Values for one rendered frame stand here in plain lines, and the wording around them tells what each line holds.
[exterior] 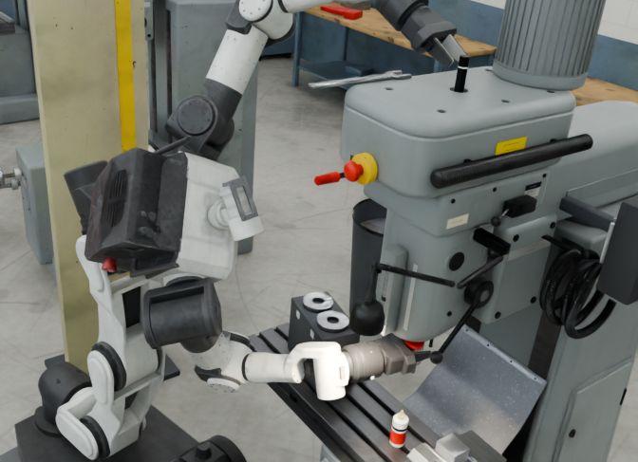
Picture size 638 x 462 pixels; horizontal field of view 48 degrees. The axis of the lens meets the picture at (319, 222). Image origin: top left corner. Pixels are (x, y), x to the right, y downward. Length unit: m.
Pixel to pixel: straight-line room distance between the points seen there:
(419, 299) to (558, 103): 0.50
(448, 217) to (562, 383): 0.77
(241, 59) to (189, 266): 0.47
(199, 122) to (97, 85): 1.44
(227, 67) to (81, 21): 1.34
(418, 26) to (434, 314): 0.61
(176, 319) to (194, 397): 1.99
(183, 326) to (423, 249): 0.52
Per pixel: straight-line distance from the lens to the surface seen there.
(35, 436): 2.54
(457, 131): 1.31
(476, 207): 1.46
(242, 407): 3.41
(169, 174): 1.51
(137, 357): 2.00
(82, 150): 3.02
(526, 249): 1.68
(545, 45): 1.56
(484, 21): 6.99
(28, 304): 4.20
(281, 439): 3.27
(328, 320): 2.03
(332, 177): 1.46
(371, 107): 1.35
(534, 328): 2.00
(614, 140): 1.84
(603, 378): 2.19
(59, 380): 2.45
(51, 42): 2.86
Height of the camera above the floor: 2.28
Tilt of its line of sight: 27 degrees down
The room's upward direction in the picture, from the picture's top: 5 degrees clockwise
